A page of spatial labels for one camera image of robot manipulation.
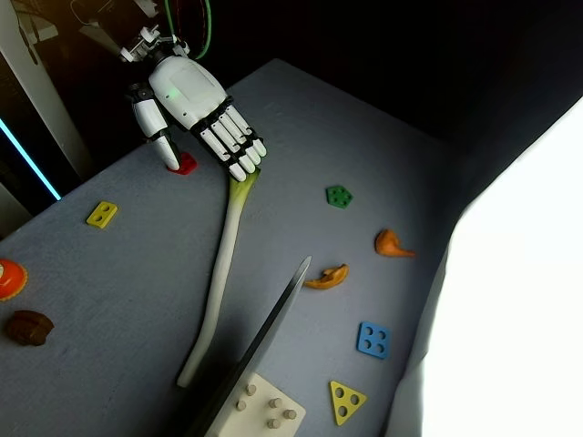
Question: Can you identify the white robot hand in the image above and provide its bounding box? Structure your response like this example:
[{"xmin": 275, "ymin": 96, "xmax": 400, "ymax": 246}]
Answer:
[{"xmin": 126, "ymin": 56, "xmax": 268, "ymax": 182}]

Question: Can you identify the long leek stalk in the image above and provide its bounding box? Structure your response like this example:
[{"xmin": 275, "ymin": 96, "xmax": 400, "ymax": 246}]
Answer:
[{"xmin": 176, "ymin": 168, "xmax": 261, "ymax": 389}]

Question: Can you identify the large steel kitchen knife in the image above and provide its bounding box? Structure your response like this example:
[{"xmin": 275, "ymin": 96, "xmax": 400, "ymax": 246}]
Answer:
[{"xmin": 184, "ymin": 255, "xmax": 313, "ymax": 437}]

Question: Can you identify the red pentagon block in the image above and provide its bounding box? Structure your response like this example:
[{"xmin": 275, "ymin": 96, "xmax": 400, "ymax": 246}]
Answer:
[{"xmin": 166, "ymin": 152, "xmax": 199, "ymax": 177}]

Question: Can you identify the yellow two-hole rectangle block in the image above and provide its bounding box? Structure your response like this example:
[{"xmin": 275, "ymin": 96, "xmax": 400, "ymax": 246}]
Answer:
[{"xmin": 86, "ymin": 200, "xmax": 119, "ymax": 230}]

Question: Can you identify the cyan light strip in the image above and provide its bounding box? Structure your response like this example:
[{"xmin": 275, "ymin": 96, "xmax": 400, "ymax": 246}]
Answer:
[{"xmin": 0, "ymin": 117, "xmax": 63, "ymax": 201}]

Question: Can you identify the green pentagon block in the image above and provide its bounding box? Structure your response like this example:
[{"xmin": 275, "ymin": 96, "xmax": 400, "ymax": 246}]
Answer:
[{"xmin": 325, "ymin": 185, "xmax": 354, "ymax": 210}]

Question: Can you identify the grey table cloth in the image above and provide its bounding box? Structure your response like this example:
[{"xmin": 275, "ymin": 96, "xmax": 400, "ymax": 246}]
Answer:
[{"xmin": 0, "ymin": 57, "xmax": 456, "ymax": 437}]

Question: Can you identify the orange curved toy pastry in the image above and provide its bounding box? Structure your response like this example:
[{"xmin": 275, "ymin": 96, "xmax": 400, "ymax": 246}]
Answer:
[{"xmin": 303, "ymin": 263, "xmax": 351, "ymax": 291}]

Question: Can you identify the orange toy chicken leg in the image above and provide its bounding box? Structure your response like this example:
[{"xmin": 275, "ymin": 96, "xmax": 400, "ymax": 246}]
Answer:
[{"xmin": 374, "ymin": 229, "xmax": 416, "ymax": 259}]

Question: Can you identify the orange toy tart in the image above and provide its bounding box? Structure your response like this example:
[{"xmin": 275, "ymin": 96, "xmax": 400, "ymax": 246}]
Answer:
[{"xmin": 0, "ymin": 258, "xmax": 29, "ymax": 302}]

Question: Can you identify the brown toy chocolate piece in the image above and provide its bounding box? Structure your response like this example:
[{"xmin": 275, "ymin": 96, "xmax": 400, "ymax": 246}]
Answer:
[{"xmin": 5, "ymin": 310, "xmax": 55, "ymax": 347}]

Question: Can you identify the blue four-hole square block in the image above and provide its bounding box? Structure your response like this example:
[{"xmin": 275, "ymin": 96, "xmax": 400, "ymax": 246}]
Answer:
[{"xmin": 355, "ymin": 320, "xmax": 392, "ymax": 361}]

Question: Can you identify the wooden peg board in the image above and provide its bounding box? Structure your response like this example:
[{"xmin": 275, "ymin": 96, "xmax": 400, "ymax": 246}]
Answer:
[{"xmin": 207, "ymin": 372, "xmax": 307, "ymax": 437}]

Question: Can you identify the yellow three-hole triangle block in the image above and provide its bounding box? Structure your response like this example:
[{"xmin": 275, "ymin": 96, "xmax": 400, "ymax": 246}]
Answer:
[{"xmin": 329, "ymin": 380, "xmax": 368, "ymax": 427}]

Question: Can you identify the green cable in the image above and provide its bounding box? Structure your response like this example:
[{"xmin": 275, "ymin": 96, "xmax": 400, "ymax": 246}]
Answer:
[{"xmin": 163, "ymin": 0, "xmax": 213, "ymax": 60}]

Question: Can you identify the white upright post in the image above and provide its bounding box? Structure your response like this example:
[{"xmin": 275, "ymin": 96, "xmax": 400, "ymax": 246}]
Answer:
[{"xmin": 0, "ymin": 0, "xmax": 95, "ymax": 181}]

